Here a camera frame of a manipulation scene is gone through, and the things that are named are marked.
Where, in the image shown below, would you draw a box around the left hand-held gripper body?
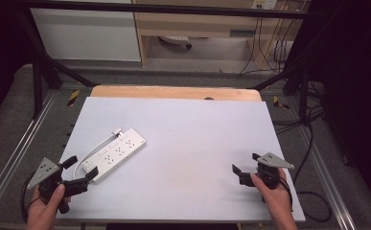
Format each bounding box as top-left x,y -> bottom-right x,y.
26,156 -> 90,215

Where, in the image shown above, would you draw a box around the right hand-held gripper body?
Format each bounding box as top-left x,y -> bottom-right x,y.
238,152 -> 295,191

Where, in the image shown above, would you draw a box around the white power strip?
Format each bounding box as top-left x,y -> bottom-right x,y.
80,127 -> 148,185

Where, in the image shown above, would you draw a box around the person's right hand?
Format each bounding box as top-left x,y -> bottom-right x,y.
249,168 -> 294,222

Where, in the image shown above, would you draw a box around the person's left hand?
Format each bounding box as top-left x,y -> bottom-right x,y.
25,183 -> 72,230

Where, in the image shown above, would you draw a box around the yellow black tape marker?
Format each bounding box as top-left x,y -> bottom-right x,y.
66,89 -> 81,108
272,95 -> 290,110

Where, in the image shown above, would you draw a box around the dark curtain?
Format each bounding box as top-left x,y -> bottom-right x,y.
296,0 -> 371,219

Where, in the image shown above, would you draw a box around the white cabinet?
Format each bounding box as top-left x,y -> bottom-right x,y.
29,7 -> 142,62

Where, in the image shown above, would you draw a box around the white device under desk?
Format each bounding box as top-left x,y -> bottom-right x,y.
158,34 -> 194,50

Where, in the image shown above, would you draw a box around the light wooden desk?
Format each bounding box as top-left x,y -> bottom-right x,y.
130,0 -> 304,70

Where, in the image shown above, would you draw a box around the white power strip cable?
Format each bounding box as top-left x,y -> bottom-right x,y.
73,133 -> 116,180

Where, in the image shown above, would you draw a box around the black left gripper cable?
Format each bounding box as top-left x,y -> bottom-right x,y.
20,172 -> 44,223

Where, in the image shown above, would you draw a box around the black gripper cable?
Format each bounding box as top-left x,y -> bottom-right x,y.
278,121 -> 334,223
20,172 -> 44,223

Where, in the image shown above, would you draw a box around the aluminium rail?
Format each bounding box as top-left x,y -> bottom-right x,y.
0,90 -> 58,219
299,126 -> 359,230

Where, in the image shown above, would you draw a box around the black floor cables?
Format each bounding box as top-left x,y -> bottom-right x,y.
270,80 -> 327,136

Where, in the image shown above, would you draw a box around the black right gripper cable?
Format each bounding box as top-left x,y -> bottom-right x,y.
278,121 -> 334,223

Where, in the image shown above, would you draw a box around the black hanging cables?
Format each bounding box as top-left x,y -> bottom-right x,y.
238,9 -> 297,77

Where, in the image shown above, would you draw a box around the white wall socket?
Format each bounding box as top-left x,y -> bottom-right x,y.
251,0 -> 277,11

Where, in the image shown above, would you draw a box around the black metal frame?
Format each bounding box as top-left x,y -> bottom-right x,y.
13,0 -> 322,127

